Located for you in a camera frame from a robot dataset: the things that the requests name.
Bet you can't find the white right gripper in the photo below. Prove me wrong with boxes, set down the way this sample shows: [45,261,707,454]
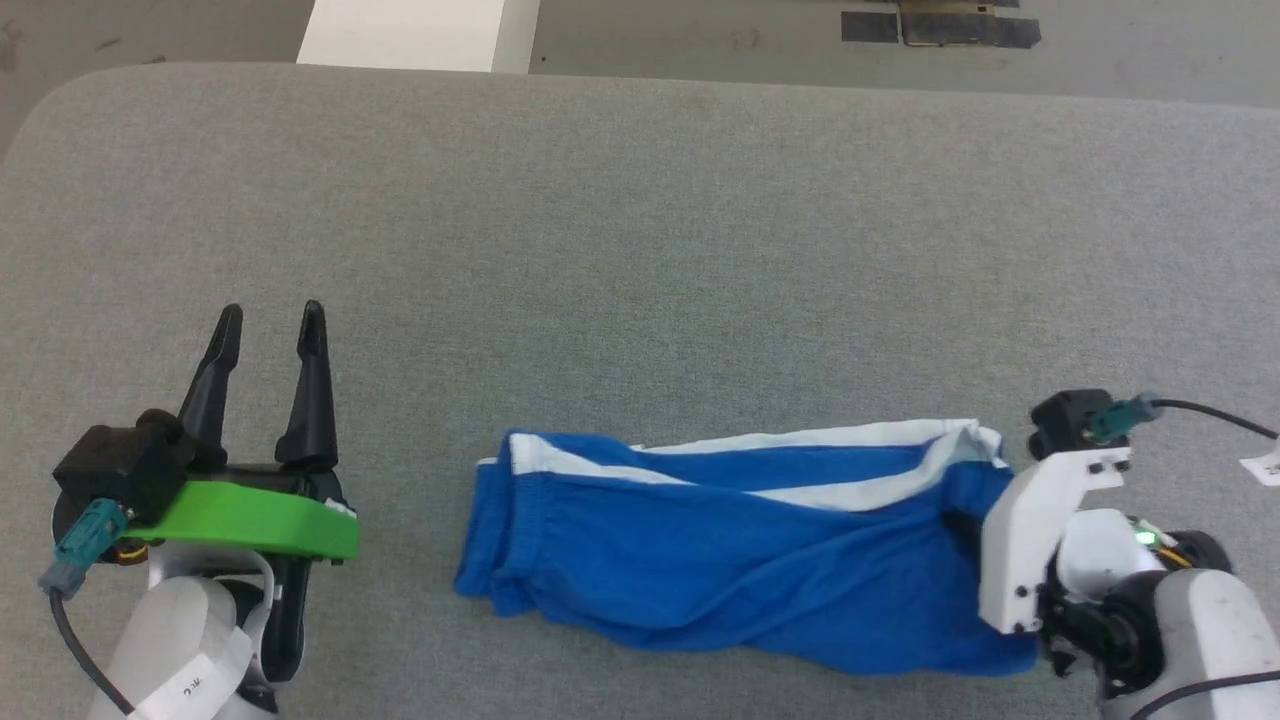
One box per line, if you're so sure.
[978,446,1133,638]

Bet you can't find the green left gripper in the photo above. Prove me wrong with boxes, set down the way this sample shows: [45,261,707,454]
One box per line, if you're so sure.
[128,299,362,563]

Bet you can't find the blue and white shorts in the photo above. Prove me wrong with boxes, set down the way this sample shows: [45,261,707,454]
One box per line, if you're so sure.
[453,418,1043,679]

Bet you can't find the white box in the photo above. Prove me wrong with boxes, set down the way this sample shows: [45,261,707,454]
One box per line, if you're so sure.
[296,0,542,75]

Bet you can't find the brown taped floor plate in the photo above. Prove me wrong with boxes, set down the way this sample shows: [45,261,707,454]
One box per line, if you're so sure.
[898,0,1042,50]

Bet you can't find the black floor tape patch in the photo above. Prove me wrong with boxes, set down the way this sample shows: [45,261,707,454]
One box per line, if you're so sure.
[840,11,900,44]

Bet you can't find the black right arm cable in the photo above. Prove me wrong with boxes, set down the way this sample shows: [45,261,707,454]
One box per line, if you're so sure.
[1089,392,1280,446]

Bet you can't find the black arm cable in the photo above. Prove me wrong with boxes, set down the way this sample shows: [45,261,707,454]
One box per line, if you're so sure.
[1089,392,1280,446]
[38,499,137,719]

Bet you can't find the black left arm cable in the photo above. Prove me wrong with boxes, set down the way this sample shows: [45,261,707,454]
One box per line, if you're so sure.
[38,499,137,719]

